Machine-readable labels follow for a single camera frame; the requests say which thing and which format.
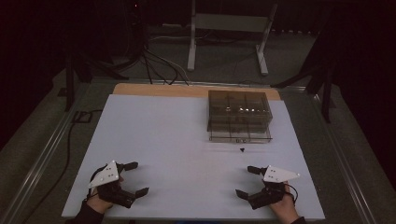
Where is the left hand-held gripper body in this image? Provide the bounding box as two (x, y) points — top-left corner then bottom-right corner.
(87, 160), (137, 209)

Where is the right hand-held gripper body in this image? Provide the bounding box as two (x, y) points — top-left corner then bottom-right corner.
(247, 164), (302, 210)

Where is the person's left hand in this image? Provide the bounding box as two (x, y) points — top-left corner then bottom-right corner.
(85, 175), (125, 216)

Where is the person's right hand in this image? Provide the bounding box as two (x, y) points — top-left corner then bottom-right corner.
(268, 182), (301, 224)

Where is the white table sheet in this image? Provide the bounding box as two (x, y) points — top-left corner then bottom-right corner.
(61, 93), (326, 222)

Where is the clear plastic drawer organiser box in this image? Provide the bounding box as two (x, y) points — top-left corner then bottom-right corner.
(206, 90), (274, 145)

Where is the black floor plate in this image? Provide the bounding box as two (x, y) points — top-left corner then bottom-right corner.
(71, 110), (93, 124)

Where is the black tripod stand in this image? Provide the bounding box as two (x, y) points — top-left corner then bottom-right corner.
(270, 27), (339, 124)
(57, 50), (131, 113)

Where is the white metal stand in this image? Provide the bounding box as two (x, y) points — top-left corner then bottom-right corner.
(187, 0), (278, 77)

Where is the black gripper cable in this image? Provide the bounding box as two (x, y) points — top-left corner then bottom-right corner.
(85, 164), (108, 202)
(283, 183), (299, 203)

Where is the long black floor cable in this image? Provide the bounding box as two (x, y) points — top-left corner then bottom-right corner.
(20, 108), (105, 224)

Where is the aluminium floor rail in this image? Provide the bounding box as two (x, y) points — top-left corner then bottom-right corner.
(311, 92), (379, 224)
(0, 92), (82, 224)

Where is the bundle of black floor cables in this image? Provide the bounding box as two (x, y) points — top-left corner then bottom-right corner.
(140, 43), (191, 87)

